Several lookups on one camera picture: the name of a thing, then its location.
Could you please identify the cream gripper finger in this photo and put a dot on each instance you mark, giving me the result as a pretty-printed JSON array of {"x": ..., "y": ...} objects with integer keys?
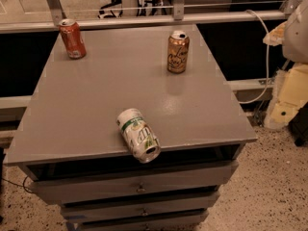
[
  {"x": 275, "y": 37},
  {"x": 289, "y": 95}
]

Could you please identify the white green 7up can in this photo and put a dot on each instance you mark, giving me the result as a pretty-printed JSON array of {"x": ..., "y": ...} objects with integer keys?
[{"x": 140, "y": 138}]

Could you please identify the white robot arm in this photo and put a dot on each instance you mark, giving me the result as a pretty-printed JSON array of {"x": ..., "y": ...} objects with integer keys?
[{"x": 295, "y": 42}]

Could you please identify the gold LaCroix can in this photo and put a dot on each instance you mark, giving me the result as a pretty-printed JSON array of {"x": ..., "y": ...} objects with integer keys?
[{"x": 177, "y": 51}]

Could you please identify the orange soda can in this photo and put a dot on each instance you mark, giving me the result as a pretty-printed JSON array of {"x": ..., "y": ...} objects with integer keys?
[{"x": 73, "y": 42}]

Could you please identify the grey drawer cabinet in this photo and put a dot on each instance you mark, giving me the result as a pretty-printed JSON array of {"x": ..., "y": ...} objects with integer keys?
[{"x": 119, "y": 143}]

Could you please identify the metal railing frame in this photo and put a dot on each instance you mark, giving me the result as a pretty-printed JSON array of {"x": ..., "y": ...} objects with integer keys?
[{"x": 22, "y": 16}]

